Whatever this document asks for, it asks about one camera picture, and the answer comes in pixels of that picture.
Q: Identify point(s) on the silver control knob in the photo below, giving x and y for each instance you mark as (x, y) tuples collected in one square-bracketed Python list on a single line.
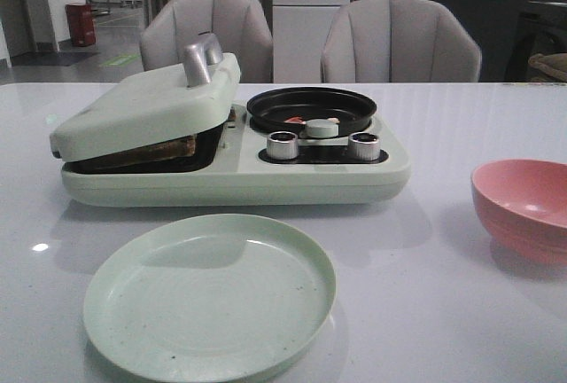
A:
[(282, 145), (364, 146)]

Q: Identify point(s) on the left silver control knob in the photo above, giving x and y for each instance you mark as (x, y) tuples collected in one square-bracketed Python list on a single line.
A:
[(282, 145)]

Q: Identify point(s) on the pink bowl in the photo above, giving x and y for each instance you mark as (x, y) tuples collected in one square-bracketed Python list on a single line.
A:
[(522, 204)]

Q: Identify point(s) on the bread slice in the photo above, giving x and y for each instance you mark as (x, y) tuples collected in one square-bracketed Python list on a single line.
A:
[(167, 150)]

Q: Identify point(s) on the mint green breakfast maker base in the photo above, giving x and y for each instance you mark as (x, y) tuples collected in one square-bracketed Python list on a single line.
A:
[(231, 168)]

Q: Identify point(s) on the grey upholstered chair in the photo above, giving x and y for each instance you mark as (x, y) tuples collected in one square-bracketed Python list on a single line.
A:
[(398, 41), (240, 26)]

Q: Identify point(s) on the mint green round plate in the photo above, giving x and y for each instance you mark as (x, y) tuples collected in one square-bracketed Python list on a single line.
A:
[(212, 298)]

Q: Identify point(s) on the right silver control knob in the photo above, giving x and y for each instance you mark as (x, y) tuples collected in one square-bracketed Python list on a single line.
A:
[(364, 146)]

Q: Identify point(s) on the orange shrimp pieces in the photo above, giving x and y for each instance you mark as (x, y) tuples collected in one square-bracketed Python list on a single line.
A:
[(301, 120)]

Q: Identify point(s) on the white cabinet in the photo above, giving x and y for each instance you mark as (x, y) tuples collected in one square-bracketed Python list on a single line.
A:
[(300, 29)]

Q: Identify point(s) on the mint green sandwich maker lid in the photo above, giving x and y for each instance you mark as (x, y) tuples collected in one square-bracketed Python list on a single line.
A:
[(150, 108)]

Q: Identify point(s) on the black round frying pan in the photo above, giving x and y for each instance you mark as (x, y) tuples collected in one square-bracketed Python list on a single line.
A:
[(269, 109)]

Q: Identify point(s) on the left grey upholstered chair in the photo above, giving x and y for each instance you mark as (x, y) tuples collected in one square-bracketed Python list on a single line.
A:
[(240, 26)]

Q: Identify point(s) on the right grey upholstered chair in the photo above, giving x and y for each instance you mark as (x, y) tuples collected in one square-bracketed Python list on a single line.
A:
[(398, 41)]

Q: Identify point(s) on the red trash bin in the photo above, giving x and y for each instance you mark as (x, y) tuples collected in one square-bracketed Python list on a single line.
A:
[(80, 24)]

